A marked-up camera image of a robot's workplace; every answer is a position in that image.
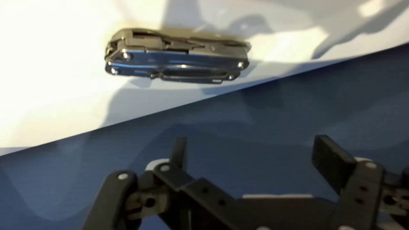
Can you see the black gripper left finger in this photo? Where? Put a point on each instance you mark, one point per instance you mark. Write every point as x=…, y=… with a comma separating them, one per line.
x=180, y=151

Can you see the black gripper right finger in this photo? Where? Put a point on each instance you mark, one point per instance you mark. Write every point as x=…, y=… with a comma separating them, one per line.
x=334, y=160

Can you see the dark metal folding multi-tool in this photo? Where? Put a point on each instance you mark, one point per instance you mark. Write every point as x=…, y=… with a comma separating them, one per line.
x=180, y=59

